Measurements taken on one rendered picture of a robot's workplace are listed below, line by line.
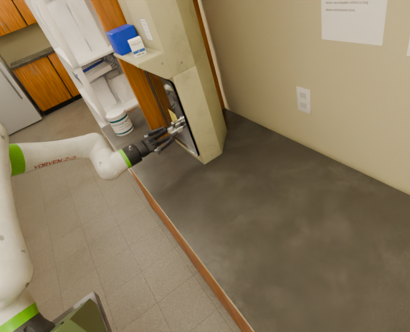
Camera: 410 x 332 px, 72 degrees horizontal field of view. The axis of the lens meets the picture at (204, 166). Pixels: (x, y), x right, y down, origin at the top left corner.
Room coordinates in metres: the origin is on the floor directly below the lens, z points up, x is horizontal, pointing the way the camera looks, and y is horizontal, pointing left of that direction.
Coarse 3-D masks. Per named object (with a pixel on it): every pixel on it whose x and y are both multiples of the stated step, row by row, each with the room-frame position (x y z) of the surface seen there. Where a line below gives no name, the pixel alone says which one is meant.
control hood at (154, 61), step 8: (120, 56) 1.28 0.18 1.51; (128, 56) 1.23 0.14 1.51; (144, 56) 1.15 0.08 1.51; (152, 56) 1.11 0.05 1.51; (160, 56) 1.11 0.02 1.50; (136, 64) 1.09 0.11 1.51; (144, 64) 1.08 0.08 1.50; (152, 64) 1.09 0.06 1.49; (160, 64) 1.10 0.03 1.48; (152, 72) 1.09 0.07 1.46; (160, 72) 1.10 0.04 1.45; (168, 72) 1.11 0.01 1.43
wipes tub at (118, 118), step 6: (120, 108) 1.81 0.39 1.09; (108, 114) 1.79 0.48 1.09; (114, 114) 1.75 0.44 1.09; (120, 114) 1.73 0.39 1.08; (126, 114) 1.77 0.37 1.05; (108, 120) 1.75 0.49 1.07; (114, 120) 1.72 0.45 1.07; (120, 120) 1.72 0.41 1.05; (126, 120) 1.74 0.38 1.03; (114, 126) 1.73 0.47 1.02; (120, 126) 1.71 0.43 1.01; (126, 126) 1.72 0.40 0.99; (132, 126) 1.76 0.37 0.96; (120, 132) 1.72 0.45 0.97; (126, 132) 1.72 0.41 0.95
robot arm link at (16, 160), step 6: (12, 144) 0.97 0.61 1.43; (12, 150) 0.93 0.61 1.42; (18, 150) 0.94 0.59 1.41; (12, 156) 0.91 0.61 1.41; (18, 156) 0.92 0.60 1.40; (12, 162) 0.90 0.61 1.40; (18, 162) 0.91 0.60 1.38; (24, 162) 0.92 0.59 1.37; (12, 168) 0.89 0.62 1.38; (18, 168) 0.91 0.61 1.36; (24, 168) 0.92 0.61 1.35; (12, 174) 0.90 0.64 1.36; (18, 174) 0.92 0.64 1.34
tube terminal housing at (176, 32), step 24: (120, 0) 1.37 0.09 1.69; (144, 0) 1.12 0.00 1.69; (168, 0) 1.14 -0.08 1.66; (192, 0) 1.33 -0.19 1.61; (168, 24) 1.13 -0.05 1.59; (192, 24) 1.25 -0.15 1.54; (168, 48) 1.12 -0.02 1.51; (192, 48) 1.17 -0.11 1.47; (192, 72) 1.15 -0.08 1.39; (192, 96) 1.13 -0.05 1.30; (216, 96) 1.30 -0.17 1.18; (192, 120) 1.12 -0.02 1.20; (216, 120) 1.21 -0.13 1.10; (216, 144) 1.15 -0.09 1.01
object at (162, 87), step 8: (152, 80) 1.35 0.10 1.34; (160, 80) 1.24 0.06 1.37; (168, 80) 1.15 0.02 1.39; (160, 88) 1.28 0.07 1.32; (168, 88) 1.17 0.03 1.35; (160, 96) 1.33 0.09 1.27; (168, 96) 1.21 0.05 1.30; (176, 96) 1.12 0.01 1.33; (160, 104) 1.38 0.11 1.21; (168, 104) 1.25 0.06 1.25; (176, 104) 1.15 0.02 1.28; (168, 112) 1.29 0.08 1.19; (176, 112) 1.18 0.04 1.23; (168, 120) 1.35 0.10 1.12; (184, 120) 1.12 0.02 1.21; (184, 128) 1.16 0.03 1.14; (176, 136) 1.33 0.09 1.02; (184, 136) 1.20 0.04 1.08; (192, 136) 1.12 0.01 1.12; (184, 144) 1.25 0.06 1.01; (192, 144) 1.14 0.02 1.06; (192, 152) 1.18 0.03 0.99
